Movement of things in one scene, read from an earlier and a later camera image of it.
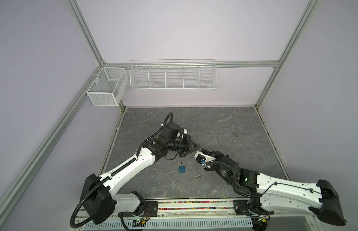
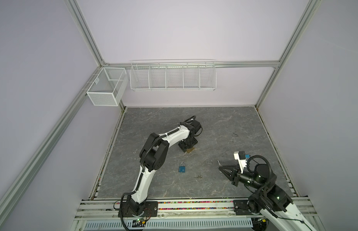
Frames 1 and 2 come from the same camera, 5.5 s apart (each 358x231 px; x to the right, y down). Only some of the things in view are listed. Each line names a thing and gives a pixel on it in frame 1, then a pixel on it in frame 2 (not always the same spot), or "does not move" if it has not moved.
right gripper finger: x=206 y=152 -> x=224 y=168
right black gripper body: x=218 y=156 -> x=236 y=177
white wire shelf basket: x=173 y=74 does not move
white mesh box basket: x=108 y=86 does not move
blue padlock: x=182 y=168 does not move
